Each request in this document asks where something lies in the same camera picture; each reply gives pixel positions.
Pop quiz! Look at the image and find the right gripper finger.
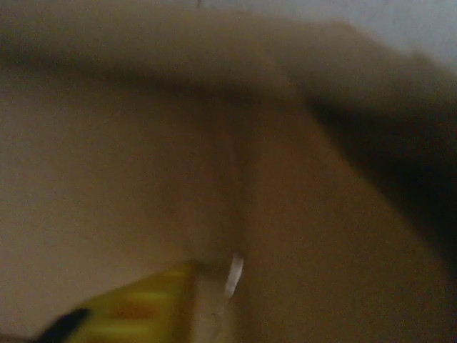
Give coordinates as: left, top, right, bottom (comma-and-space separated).
37, 259, 199, 343

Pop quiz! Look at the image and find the brown cardboard box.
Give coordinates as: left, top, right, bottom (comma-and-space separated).
0, 6, 457, 343

